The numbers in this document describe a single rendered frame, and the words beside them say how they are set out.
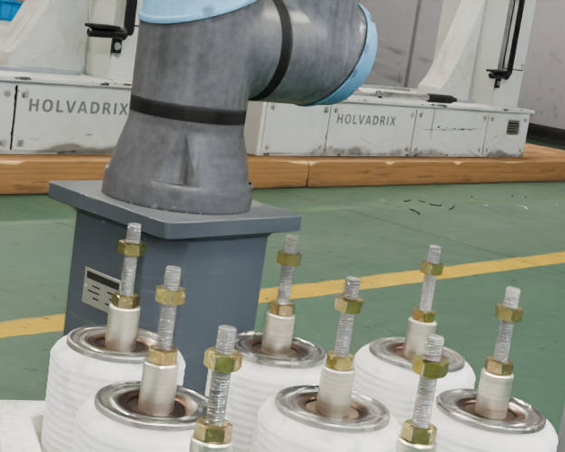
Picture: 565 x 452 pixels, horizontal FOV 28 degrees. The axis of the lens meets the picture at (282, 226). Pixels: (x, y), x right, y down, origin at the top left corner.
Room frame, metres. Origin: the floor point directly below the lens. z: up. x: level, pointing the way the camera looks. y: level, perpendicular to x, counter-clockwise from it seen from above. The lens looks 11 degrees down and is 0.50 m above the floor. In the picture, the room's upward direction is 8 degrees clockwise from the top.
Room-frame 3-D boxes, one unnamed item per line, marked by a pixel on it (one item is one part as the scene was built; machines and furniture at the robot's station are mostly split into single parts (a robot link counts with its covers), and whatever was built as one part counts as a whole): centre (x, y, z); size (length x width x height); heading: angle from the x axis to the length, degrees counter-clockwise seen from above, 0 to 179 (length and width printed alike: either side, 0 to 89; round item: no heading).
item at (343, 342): (0.70, -0.05, 0.30); 0.01 x 0.01 x 0.08
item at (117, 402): (0.66, 0.06, 0.25); 0.08 x 0.08 x 0.01
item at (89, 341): (0.77, 0.10, 0.25); 0.08 x 0.08 x 0.01
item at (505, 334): (0.74, -0.16, 0.30); 0.01 x 0.01 x 0.08
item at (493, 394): (0.74, -0.16, 0.26); 0.02 x 0.02 x 0.03
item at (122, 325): (0.77, 0.10, 0.26); 0.02 x 0.02 x 0.03
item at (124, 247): (0.77, 0.10, 0.32); 0.02 x 0.02 x 0.01; 39
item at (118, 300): (0.77, 0.10, 0.29); 0.02 x 0.02 x 0.01; 39
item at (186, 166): (1.12, 0.11, 0.35); 0.15 x 0.15 x 0.10
